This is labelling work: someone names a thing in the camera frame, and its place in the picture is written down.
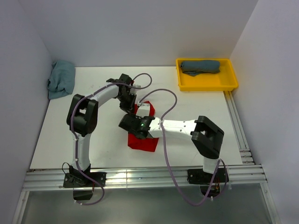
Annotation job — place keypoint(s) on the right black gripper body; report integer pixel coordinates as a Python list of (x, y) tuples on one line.
[(133, 115)]

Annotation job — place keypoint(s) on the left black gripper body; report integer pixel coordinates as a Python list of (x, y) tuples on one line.
[(126, 101)]

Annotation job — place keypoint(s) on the red t shirt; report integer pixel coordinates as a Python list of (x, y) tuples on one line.
[(148, 144)]

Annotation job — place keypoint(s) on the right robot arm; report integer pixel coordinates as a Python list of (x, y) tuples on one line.
[(206, 136)]

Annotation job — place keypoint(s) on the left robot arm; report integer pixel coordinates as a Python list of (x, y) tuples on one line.
[(82, 119)]

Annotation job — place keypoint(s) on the light blue t shirt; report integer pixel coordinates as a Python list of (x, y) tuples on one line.
[(62, 79)]

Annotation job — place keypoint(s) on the rolled dark grey t shirt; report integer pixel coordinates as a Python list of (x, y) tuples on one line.
[(193, 68)]

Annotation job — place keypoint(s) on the yellow plastic tray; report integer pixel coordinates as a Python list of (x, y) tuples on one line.
[(225, 80)]

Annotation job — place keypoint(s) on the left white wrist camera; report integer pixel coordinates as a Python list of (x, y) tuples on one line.
[(134, 88)]

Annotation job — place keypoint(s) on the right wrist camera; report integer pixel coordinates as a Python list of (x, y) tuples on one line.
[(143, 109)]

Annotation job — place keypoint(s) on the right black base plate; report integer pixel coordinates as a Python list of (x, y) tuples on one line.
[(199, 177)]

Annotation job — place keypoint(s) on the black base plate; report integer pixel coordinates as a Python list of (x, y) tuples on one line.
[(70, 181), (199, 177)]

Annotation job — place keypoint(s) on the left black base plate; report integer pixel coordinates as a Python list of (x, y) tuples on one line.
[(70, 181)]

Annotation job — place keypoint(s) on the aluminium side rail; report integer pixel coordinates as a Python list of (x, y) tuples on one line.
[(244, 149)]

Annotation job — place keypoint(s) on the aluminium front rail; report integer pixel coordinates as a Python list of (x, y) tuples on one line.
[(49, 180)]

